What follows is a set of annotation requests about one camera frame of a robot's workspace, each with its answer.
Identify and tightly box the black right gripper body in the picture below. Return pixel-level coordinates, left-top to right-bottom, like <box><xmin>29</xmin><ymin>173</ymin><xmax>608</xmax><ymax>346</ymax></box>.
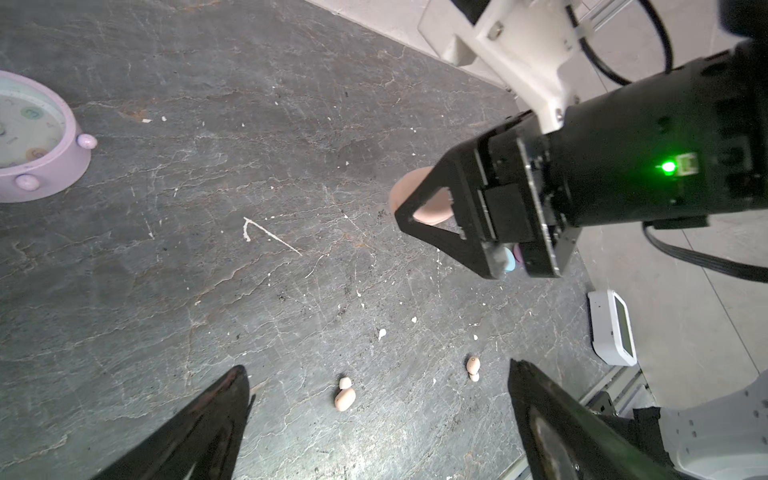
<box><xmin>473</xmin><ymin>111</ymin><xmax>580</xmax><ymax>278</ymax></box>

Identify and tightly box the white digital timer device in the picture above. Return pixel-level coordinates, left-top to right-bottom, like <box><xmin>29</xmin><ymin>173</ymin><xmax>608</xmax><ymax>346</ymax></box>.
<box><xmin>588</xmin><ymin>290</ymin><xmax>638</xmax><ymax>367</ymax></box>

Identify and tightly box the pink alarm clock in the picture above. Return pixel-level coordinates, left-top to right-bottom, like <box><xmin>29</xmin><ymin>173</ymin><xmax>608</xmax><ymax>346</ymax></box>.
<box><xmin>1</xmin><ymin>71</ymin><xmax>98</xmax><ymax>204</ymax></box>

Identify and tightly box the pink earbud charging case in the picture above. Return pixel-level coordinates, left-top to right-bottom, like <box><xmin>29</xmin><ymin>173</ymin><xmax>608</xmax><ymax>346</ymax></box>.
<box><xmin>512</xmin><ymin>244</ymin><xmax>524</xmax><ymax>268</ymax></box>

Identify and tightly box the teal earbud charging case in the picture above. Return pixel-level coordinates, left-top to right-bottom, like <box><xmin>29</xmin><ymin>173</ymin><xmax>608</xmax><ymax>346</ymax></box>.
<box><xmin>503</xmin><ymin>247</ymin><xmax>517</xmax><ymax>272</ymax></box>

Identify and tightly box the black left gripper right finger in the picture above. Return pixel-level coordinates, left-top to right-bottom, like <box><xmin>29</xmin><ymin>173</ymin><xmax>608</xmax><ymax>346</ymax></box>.
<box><xmin>507</xmin><ymin>358</ymin><xmax>679</xmax><ymax>480</ymax></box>

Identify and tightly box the peach earbud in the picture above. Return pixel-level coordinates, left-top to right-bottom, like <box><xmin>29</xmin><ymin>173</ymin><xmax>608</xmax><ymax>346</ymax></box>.
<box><xmin>466</xmin><ymin>356</ymin><xmax>481</xmax><ymax>382</ymax></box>
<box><xmin>334</xmin><ymin>377</ymin><xmax>357</xmax><ymax>412</ymax></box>

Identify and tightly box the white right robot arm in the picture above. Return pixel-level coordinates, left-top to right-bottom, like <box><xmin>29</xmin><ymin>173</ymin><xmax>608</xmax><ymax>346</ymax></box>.
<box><xmin>395</xmin><ymin>1</ymin><xmax>767</xmax><ymax>283</ymax></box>

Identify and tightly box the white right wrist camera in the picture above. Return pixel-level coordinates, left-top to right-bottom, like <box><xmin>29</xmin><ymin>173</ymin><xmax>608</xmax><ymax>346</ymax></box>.
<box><xmin>418</xmin><ymin>0</ymin><xmax>585</xmax><ymax>134</ymax></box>

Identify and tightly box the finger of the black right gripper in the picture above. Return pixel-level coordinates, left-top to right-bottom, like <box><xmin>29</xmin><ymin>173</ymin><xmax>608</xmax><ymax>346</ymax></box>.
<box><xmin>394</xmin><ymin>143</ymin><xmax>498</xmax><ymax>279</ymax></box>

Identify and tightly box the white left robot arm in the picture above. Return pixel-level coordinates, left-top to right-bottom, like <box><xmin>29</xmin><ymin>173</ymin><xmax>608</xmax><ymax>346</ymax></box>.
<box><xmin>97</xmin><ymin>360</ymin><xmax>767</xmax><ymax>479</ymax></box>

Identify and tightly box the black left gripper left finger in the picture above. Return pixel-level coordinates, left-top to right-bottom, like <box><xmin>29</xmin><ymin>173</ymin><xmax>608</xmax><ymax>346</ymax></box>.
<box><xmin>95</xmin><ymin>365</ymin><xmax>252</xmax><ymax>479</ymax></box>

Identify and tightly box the peach earbud charging case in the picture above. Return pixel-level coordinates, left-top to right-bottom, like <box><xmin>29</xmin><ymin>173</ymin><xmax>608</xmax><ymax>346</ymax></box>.
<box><xmin>388</xmin><ymin>166</ymin><xmax>455</xmax><ymax>227</ymax></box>

